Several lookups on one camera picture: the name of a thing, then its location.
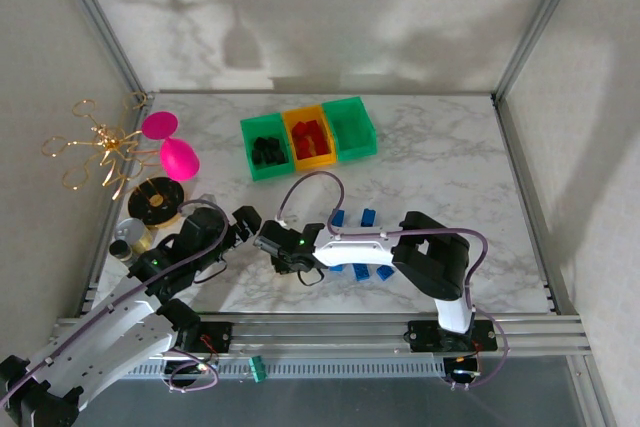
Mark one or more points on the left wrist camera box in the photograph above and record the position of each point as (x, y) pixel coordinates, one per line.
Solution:
(202, 227)

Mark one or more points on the aluminium frame leg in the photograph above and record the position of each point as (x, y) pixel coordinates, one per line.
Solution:
(592, 397)

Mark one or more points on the silver and gold can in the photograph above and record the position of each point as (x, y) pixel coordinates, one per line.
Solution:
(131, 232)

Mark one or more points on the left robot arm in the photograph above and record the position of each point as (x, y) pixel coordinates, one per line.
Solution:
(100, 342)

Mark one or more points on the aluminium side rail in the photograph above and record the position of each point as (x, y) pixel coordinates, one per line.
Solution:
(534, 207)
(102, 242)

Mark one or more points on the small black-capped jar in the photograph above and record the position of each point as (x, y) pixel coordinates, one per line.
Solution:
(120, 249)

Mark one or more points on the pink plastic goblet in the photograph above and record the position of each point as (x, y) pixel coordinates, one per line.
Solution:
(180, 159)

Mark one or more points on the green terminal connector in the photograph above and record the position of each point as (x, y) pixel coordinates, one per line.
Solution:
(258, 368)

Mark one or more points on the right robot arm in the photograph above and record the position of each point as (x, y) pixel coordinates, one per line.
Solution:
(360, 247)

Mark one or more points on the red lego brick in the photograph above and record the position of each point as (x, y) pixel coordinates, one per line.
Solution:
(314, 128)
(316, 142)
(301, 144)
(300, 129)
(306, 152)
(325, 146)

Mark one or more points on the black lego brick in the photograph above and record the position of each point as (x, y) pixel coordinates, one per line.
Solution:
(259, 156)
(273, 141)
(270, 157)
(260, 142)
(281, 156)

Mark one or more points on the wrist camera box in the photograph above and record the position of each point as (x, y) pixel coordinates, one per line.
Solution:
(275, 237)
(202, 227)

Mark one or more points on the yellow plastic bin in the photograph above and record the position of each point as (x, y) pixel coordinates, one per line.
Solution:
(312, 162)

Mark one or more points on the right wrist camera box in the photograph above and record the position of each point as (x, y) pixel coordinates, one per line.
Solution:
(275, 237)

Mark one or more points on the green plastic bin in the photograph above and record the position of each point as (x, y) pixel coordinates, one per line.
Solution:
(352, 134)
(267, 172)

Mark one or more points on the black and gold round base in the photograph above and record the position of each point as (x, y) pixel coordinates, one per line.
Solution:
(150, 202)

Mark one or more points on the aluminium mounting rail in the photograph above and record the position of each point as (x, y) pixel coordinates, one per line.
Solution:
(325, 337)

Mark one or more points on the aluminium frame post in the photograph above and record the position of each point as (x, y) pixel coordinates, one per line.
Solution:
(103, 27)
(540, 22)

